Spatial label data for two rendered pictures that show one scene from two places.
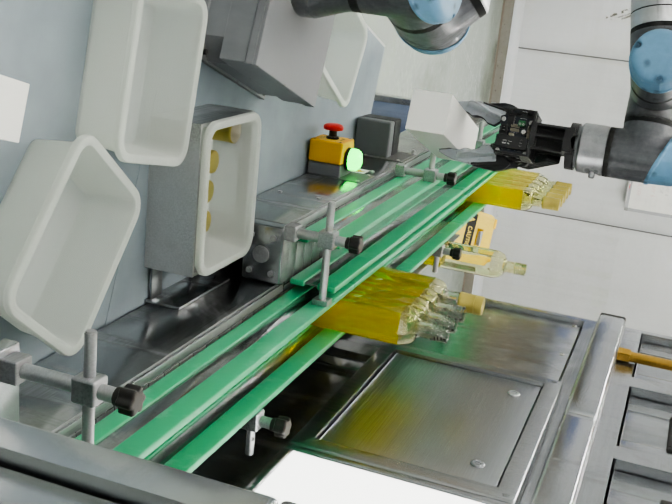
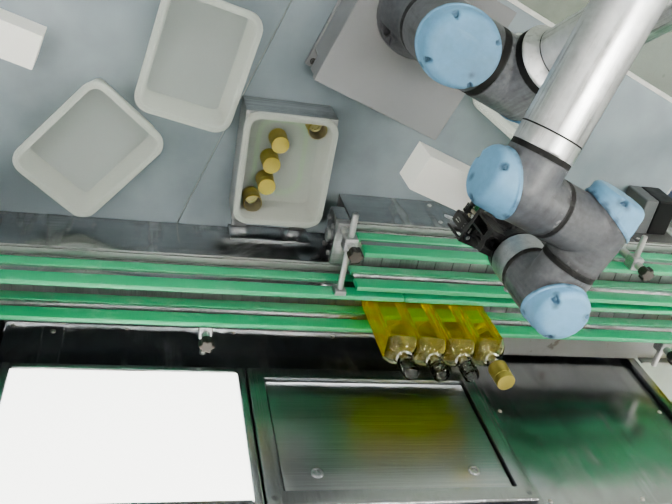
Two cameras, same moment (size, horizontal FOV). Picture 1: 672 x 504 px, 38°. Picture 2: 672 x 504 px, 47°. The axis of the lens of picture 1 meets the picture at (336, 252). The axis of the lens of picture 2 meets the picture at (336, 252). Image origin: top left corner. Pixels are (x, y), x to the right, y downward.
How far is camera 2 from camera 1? 123 cm
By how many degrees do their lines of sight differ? 51
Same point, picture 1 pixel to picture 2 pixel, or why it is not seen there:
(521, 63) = not seen: outside the picture
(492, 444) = (361, 475)
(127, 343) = (153, 235)
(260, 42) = (323, 63)
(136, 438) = (42, 273)
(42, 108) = (108, 60)
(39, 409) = (34, 233)
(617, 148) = (512, 269)
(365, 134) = not seen: hidden behind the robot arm
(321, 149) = not seen: hidden behind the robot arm
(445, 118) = (417, 175)
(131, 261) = (211, 191)
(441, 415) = (379, 434)
